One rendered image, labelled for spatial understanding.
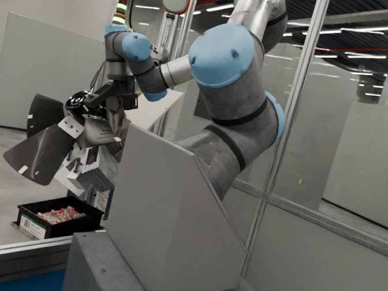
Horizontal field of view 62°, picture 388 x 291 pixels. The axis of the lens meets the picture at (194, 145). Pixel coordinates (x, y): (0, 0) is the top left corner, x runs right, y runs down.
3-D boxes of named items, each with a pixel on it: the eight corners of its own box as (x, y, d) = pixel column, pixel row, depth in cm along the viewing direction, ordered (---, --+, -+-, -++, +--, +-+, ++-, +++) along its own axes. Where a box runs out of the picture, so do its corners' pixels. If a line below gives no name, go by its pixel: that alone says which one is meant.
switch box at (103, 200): (118, 211, 184) (126, 175, 181) (126, 217, 178) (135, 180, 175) (94, 213, 173) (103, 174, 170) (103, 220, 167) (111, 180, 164)
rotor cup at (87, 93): (74, 126, 142) (56, 103, 134) (101, 105, 146) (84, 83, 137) (86, 137, 132) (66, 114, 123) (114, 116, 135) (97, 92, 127)
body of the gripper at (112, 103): (138, 110, 110) (138, 75, 106) (116, 114, 104) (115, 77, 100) (126, 106, 115) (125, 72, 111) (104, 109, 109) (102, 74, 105)
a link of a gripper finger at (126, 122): (133, 136, 113) (133, 111, 109) (119, 140, 109) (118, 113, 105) (129, 134, 115) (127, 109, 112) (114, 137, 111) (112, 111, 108)
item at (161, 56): (153, 61, 192) (157, 47, 191) (165, 64, 191) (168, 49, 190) (149, 58, 182) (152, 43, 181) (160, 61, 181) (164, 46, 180)
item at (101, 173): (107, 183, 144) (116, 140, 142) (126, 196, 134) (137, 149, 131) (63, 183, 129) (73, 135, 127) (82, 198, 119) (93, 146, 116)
